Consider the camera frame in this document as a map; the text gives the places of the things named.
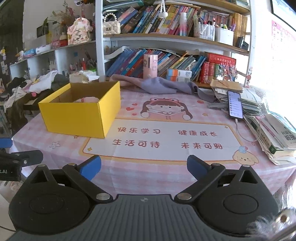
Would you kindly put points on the white bookshelf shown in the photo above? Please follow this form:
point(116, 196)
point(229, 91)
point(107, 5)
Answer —
point(107, 47)

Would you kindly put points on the stack of papers books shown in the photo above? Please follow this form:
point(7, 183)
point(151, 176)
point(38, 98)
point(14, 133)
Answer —
point(274, 133)

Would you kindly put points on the white quilted handbag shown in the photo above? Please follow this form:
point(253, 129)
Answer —
point(111, 26)

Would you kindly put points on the pink plush paw toy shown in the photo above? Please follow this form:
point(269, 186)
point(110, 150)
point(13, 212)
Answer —
point(87, 100)

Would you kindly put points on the pink cylinder device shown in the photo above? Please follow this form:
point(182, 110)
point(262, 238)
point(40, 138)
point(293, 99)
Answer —
point(150, 66)

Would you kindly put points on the smartphone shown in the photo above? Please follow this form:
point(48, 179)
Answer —
point(235, 105)

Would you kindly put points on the red dictionary book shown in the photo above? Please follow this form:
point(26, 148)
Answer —
point(220, 59)

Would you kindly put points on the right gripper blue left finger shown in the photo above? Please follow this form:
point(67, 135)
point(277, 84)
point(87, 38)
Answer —
point(81, 175)

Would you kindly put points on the white shirt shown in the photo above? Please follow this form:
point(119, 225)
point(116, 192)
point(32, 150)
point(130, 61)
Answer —
point(44, 82)

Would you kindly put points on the purple pink cloth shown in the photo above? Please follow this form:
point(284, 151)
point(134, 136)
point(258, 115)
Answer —
point(158, 85)

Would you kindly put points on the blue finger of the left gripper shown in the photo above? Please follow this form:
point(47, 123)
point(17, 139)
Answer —
point(28, 158)
point(6, 142)

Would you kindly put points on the yellow cardboard box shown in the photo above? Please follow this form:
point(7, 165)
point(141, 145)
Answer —
point(62, 115)

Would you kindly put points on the pink checkered tablecloth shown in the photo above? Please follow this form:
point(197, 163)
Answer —
point(146, 147)

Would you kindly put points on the orange blue white box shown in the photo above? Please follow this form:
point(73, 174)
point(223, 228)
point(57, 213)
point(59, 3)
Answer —
point(176, 75)

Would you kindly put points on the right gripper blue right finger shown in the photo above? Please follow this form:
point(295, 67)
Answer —
point(205, 175)

